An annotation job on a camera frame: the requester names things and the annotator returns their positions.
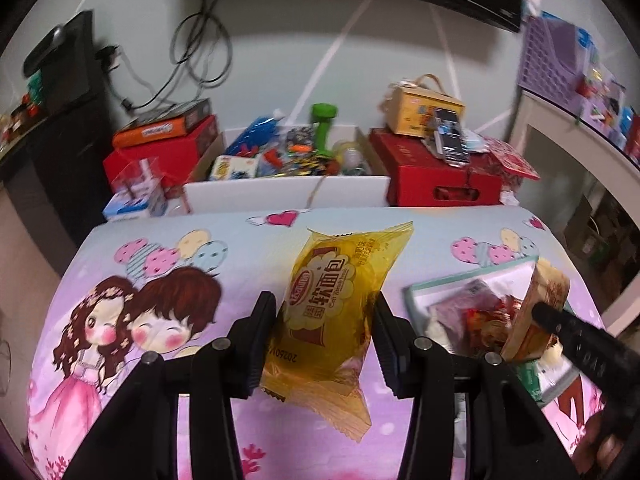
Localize orange egg cake packet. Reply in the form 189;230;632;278
501;258;570;363

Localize red waffle biscuit packet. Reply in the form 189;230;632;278
465;296;522;356

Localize pink snack packet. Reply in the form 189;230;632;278
430;280;500;342

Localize clear white bun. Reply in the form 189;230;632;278
424;318;458;354

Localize yellow soft bread packet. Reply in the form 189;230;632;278
260;222;413;442

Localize pale green barcode snack packet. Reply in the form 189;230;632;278
536;342;578;398

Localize person's right hand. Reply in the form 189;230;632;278
572;393;639;479

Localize white tray with teal rim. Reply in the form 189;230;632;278
404;257;578;408

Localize brown cardboard box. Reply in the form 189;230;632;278
563;196;618;272

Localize cartoon couple printed tablecloth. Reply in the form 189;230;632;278
27;206;603;479

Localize large red gift box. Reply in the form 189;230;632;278
369;128;502;207

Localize black smartphone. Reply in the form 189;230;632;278
434;108;471;168

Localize blue tissue pack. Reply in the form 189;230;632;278
102;192;167;222

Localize clear acrylic box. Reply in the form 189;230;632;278
112;157;165;198

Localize purple plastic basket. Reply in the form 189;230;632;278
518;14;592;110

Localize clear round bottle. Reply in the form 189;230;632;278
332;141;371;176

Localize black cabinet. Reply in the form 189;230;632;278
1;10;113;274

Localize white card box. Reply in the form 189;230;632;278
208;155;258;181

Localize red box on left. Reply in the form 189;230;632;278
103;115;219;196

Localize white cardboard box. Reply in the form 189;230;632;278
183;125;390;214

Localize colourful toy pile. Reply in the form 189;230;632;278
256;126;341;178

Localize green dumbbell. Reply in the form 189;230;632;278
311;103;337;158

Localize orange flat box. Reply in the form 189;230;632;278
112;99;212;148

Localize blue bead bottle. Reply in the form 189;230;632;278
224;110;284;157

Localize white shelf frame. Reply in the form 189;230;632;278
509;90;639;336

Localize yellow gift box with handle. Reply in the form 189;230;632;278
381;73;465;138

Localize black cables on wall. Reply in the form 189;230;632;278
98;0;234;111

